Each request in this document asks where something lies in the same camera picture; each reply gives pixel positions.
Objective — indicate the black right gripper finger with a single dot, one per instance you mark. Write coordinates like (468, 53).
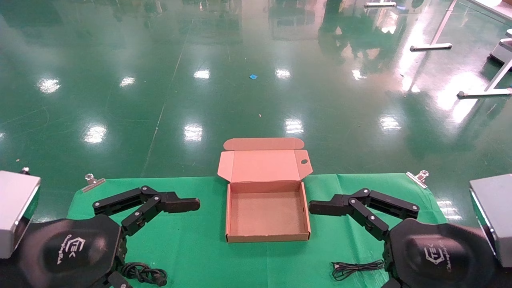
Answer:
(330, 207)

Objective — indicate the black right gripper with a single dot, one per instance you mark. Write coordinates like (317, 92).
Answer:
(440, 256)

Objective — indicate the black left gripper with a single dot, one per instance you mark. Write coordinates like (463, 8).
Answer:
(72, 250)

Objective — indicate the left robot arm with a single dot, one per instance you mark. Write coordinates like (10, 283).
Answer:
(7, 276)

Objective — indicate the brown cardboard box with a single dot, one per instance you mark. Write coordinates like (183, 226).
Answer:
(266, 218)

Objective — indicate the green table cloth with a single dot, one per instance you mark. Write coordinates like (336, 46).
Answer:
(200, 248)

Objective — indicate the silver binder clip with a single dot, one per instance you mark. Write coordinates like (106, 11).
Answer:
(92, 183)
(418, 178)

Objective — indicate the white table leg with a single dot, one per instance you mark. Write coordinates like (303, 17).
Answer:
(484, 94)
(432, 46)

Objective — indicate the white table foot bar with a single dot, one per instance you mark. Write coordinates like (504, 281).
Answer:
(380, 4)

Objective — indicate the grey machine base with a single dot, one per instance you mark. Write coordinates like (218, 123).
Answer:
(502, 52)

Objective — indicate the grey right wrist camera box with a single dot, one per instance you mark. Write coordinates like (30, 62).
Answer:
(496, 212)

